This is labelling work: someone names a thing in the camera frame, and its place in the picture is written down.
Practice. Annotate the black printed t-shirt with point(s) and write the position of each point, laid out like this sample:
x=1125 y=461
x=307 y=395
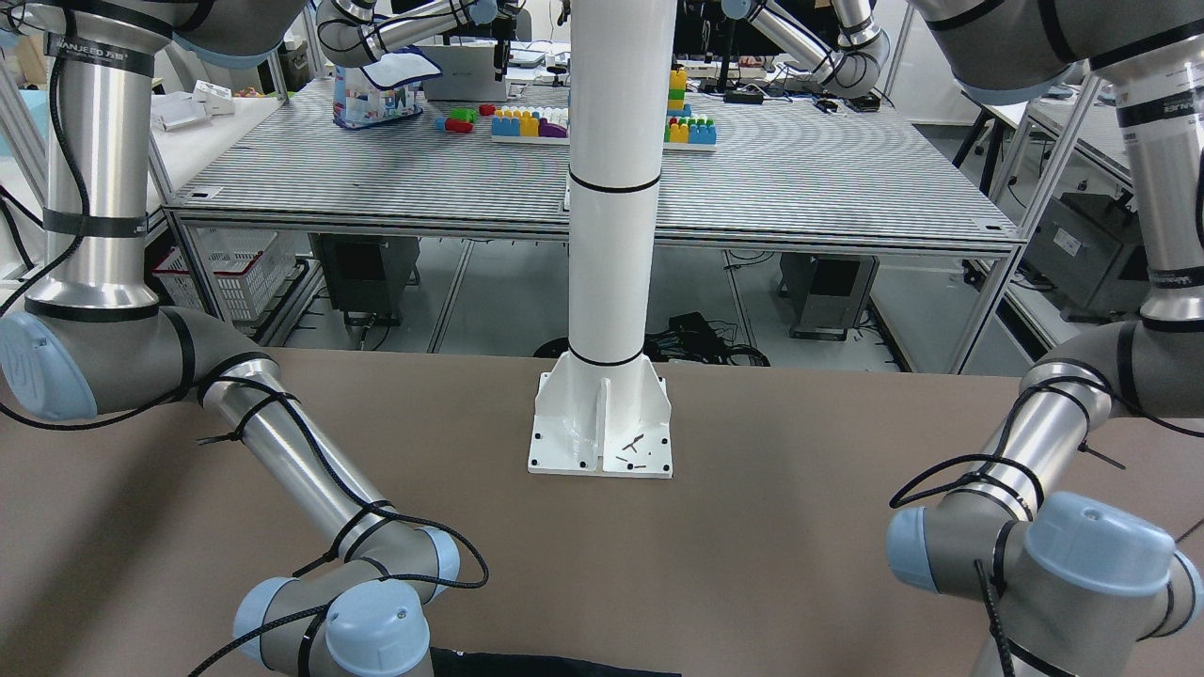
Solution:
x=456 y=663

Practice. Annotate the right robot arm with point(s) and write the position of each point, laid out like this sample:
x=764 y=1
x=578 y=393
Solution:
x=92 y=345

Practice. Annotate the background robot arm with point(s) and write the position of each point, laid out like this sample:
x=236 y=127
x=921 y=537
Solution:
x=847 y=68

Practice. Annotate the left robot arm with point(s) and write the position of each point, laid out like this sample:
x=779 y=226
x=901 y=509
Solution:
x=1072 y=585

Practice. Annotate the colourful toy blocks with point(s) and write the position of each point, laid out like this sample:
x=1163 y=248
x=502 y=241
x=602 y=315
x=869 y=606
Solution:
x=524 y=124

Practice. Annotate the grey slatted work table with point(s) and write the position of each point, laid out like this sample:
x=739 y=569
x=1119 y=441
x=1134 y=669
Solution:
x=784 y=176

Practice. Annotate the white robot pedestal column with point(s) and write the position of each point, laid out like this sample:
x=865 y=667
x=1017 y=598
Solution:
x=603 y=410

